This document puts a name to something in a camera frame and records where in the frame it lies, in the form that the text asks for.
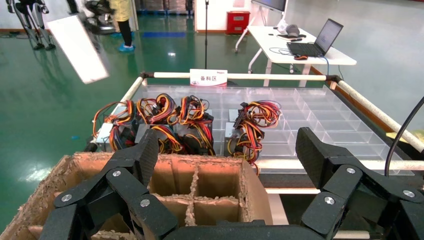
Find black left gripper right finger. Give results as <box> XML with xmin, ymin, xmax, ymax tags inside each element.
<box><xmin>294</xmin><ymin>126</ymin><xmax>424</xmax><ymax>240</ymax></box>

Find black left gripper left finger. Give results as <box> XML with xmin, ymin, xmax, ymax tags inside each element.
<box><xmin>39</xmin><ymin>129</ymin><xmax>178</xmax><ymax>240</ymax></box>

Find grey power supply black cables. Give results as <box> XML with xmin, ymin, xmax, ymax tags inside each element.
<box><xmin>46</xmin><ymin>14</ymin><xmax>111</xmax><ymax>85</ymax></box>

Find clear plastic divided tray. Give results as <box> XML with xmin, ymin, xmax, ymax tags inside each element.
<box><xmin>132</xmin><ymin>85</ymin><xmax>415</xmax><ymax>176</ymax></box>

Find brown cardboard divider box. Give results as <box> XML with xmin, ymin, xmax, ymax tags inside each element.
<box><xmin>0</xmin><ymin>151</ymin><xmax>274</xmax><ymax>240</ymax></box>

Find black laptop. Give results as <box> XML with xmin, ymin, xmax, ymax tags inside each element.
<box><xmin>286</xmin><ymin>18</ymin><xmax>344</xmax><ymax>58</ymax></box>

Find white sign with red print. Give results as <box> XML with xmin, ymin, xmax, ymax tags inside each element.
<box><xmin>189</xmin><ymin>68</ymin><xmax>229</xmax><ymax>88</ymax></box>

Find white desk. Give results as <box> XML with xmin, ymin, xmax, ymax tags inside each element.
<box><xmin>234</xmin><ymin>24</ymin><xmax>358</xmax><ymax>89</ymax></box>

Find grey cap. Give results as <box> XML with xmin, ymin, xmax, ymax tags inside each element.
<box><xmin>284</xmin><ymin>24</ymin><xmax>301</xmax><ymax>38</ymax></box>

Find person in yellow jacket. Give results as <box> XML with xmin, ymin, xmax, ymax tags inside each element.
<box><xmin>109</xmin><ymin>0</ymin><xmax>137</xmax><ymax>53</ymax></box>

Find humanoid robot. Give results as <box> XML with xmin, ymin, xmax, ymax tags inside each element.
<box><xmin>6</xmin><ymin>0</ymin><xmax>56</xmax><ymax>51</ymax></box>

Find black pole stand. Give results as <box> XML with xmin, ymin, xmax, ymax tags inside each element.
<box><xmin>203</xmin><ymin>0</ymin><xmax>210</xmax><ymax>70</ymax></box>

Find red cabinet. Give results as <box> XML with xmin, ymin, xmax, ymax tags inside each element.
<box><xmin>226</xmin><ymin>10</ymin><xmax>251</xmax><ymax>35</ymax></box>

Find flat screen monitor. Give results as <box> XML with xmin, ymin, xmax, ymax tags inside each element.
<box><xmin>251</xmin><ymin>0</ymin><xmax>287</xmax><ymax>13</ymax></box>

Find power supply with colourful wires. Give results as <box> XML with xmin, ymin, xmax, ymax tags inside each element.
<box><xmin>228</xmin><ymin>100</ymin><xmax>283</xmax><ymax>128</ymax></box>
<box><xmin>178</xmin><ymin>95</ymin><xmax>216</xmax><ymax>157</ymax></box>
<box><xmin>92</xmin><ymin>99</ymin><xmax>137</xmax><ymax>154</ymax></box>
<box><xmin>224</xmin><ymin>121</ymin><xmax>266</xmax><ymax>167</ymax></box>
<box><xmin>135</xmin><ymin>93</ymin><xmax>181</xmax><ymax>155</ymax></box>

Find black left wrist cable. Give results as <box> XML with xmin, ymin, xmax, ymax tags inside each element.
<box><xmin>384</xmin><ymin>96</ymin><xmax>424</xmax><ymax>177</ymax></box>

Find white padded pipe frame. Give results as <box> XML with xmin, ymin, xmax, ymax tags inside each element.
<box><xmin>84</xmin><ymin>71</ymin><xmax>424</xmax><ymax>173</ymax></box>

